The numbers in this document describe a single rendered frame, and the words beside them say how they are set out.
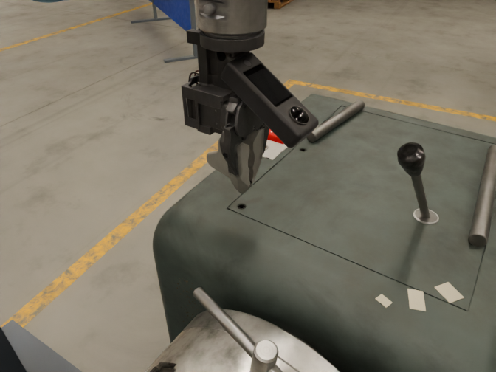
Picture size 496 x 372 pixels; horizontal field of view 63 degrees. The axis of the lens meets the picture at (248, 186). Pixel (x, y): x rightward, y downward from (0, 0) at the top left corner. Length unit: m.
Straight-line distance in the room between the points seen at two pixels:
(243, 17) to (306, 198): 0.32
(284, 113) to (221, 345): 0.27
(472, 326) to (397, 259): 0.12
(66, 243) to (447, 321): 2.30
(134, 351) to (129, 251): 0.65
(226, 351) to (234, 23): 0.35
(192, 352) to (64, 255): 2.07
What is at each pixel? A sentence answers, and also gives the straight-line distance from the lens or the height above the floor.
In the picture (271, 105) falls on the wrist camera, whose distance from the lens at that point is 0.44.
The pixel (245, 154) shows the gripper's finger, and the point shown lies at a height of 1.39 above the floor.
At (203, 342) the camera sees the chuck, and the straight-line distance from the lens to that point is 0.51.
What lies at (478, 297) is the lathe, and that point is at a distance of 0.58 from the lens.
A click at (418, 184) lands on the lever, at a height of 1.34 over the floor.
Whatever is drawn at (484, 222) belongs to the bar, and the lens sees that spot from 0.66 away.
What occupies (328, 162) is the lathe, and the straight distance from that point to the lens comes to 0.75.
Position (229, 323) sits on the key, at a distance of 0.41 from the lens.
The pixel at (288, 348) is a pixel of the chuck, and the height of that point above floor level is 1.24.
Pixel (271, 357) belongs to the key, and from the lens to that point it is 0.38.
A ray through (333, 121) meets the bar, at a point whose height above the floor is 1.27.
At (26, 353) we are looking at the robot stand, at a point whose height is 0.75.
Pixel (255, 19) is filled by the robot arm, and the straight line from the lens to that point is 0.44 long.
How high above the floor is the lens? 1.65
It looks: 36 degrees down
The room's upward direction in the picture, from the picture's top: straight up
